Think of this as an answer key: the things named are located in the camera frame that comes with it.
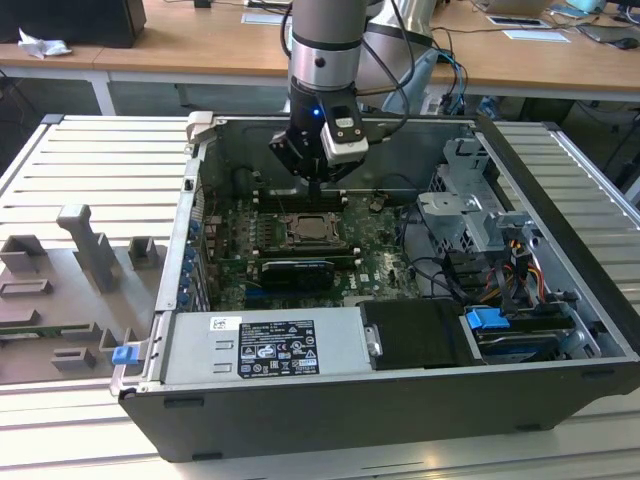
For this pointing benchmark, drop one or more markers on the white paper sheet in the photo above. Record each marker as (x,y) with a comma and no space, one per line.
(535,36)

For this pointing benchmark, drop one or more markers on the wooden desk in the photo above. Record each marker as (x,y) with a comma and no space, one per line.
(200,45)

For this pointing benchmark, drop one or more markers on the silver power supply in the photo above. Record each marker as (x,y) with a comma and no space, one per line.
(200,350)

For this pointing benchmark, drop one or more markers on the silver drive cage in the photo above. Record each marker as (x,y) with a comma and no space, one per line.
(450,210)

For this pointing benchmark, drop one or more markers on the blue latch tab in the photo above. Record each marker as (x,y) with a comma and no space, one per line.
(125,356)

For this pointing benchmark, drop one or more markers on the crumpled white paper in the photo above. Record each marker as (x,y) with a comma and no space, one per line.
(45,46)

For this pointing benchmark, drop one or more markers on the green motherboard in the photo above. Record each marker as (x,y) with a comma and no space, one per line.
(380,270)

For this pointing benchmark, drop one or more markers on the grey parts rack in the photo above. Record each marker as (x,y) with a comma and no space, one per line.
(60,300)

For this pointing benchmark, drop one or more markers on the grey laptop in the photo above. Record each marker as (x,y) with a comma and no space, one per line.
(510,5)

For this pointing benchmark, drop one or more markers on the black PC case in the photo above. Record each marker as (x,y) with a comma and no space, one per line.
(350,420)

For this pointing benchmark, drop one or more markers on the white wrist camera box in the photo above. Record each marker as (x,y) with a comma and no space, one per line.
(345,145)

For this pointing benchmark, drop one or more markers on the black RAM slot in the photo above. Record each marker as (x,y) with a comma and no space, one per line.
(310,258)
(310,250)
(310,254)
(310,246)
(332,195)
(332,203)
(332,191)
(332,199)

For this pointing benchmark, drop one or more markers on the green RAM stick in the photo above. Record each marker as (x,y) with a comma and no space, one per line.
(40,330)

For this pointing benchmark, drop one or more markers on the black plastic shroud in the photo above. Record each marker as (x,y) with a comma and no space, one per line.
(415,335)

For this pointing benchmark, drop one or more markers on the hard disk in blue carrier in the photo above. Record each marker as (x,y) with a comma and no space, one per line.
(482,320)

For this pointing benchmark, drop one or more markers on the silver CPU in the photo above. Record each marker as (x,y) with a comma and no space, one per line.
(314,228)

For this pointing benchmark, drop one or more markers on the black computer mouse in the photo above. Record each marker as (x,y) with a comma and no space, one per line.
(627,44)

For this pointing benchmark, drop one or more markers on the blue board connector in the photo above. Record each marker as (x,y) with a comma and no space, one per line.
(254,294)

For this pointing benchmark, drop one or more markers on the thin metal locking lever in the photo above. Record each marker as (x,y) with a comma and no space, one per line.
(283,210)

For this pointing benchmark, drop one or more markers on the low-profile graphics card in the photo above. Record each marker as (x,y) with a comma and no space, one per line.
(295,275)

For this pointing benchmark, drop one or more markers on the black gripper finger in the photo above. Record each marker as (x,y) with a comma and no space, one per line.
(286,150)
(342,171)

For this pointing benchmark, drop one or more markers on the black box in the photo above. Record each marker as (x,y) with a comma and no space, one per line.
(75,20)

